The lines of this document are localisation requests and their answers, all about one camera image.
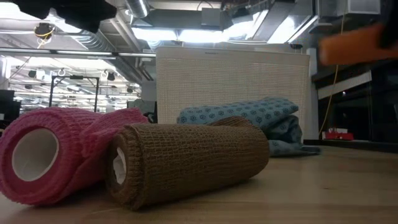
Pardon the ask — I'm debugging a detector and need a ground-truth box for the grey covered object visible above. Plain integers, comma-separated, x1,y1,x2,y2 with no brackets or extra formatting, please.
127,98,158,124

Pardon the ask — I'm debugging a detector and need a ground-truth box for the blue patterned cloth pouch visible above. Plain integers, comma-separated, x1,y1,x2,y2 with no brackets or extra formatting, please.
176,97,321,157

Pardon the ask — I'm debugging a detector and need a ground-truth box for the white mesh basket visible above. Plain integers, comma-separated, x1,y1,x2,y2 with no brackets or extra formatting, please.
155,46,312,141

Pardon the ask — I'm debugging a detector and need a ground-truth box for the red box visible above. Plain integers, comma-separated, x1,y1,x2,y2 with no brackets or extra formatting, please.
322,127,354,141

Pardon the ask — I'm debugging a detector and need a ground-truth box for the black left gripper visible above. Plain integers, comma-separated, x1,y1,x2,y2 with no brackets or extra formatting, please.
55,0,118,34

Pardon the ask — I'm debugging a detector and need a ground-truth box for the black metal frame stand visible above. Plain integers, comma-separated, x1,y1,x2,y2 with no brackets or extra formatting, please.
48,75,100,113

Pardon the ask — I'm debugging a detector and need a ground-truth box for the yellow cable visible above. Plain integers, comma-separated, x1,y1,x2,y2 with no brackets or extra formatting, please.
318,12,346,136

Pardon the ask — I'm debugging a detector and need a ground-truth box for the pink bandage roll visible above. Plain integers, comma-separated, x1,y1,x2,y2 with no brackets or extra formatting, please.
0,107,150,206

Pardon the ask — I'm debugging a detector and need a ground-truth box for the dark monitor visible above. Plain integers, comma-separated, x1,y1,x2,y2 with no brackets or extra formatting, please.
0,89,22,131

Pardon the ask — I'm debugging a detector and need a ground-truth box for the silver overhead rail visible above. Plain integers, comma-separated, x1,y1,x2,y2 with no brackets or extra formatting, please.
0,47,157,60

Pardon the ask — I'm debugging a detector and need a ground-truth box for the black ceiling device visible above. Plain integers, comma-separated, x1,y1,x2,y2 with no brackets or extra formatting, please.
33,22,56,40

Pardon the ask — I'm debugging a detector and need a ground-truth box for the dark cabinet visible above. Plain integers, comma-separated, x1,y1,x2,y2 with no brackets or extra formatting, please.
312,58,398,153

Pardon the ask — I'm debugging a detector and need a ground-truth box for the orange bandage roll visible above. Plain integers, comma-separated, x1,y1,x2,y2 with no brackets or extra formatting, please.
318,24,398,66

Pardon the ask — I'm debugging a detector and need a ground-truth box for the brown bandage roll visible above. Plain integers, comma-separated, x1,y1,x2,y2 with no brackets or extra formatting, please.
104,116,271,212

